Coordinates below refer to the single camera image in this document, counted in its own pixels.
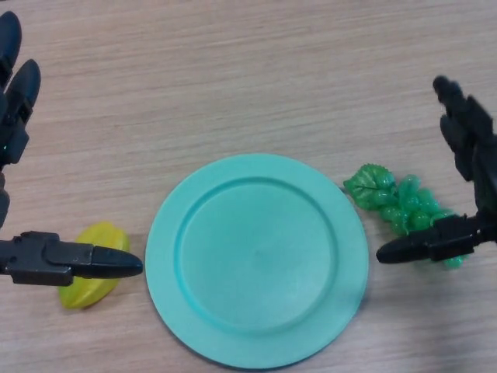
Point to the yellow starfruit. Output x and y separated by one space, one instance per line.
105 235

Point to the teal round plate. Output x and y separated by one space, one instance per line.
256 256

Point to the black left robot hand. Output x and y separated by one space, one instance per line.
31 260

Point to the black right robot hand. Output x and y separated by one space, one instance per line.
481 155

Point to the green grapes bunch with leaf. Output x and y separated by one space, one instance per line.
407 202

